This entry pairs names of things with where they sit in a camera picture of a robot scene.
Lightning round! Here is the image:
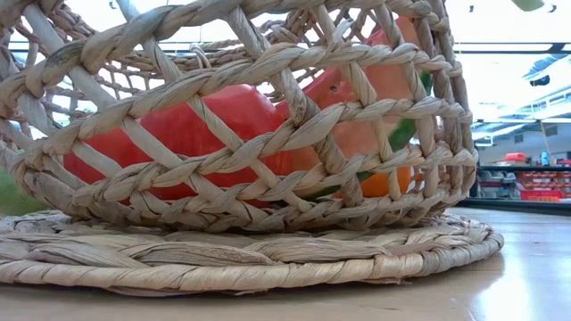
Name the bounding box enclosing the green leafy stalk vegetable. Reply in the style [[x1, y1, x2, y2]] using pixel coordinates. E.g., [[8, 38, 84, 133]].
[[0, 168, 51, 217]]

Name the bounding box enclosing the watermelon slice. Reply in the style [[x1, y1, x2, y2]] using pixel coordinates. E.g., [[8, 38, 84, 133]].
[[275, 15, 434, 201]]

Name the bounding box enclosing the shelf rack with bins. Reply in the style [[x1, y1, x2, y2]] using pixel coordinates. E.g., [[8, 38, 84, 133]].
[[468, 151, 571, 216]]

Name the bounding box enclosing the orange fruit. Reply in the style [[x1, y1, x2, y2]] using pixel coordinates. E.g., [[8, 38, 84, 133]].
[[333, 165, 413, 199]]

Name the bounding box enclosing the woven straw basket with handles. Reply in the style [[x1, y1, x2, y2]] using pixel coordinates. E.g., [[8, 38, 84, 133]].
[[0, 0, 505, 298]]

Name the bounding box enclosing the red toy tomato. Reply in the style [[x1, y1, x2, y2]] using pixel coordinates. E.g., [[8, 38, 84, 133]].
[[138, 83, 294, 209]]

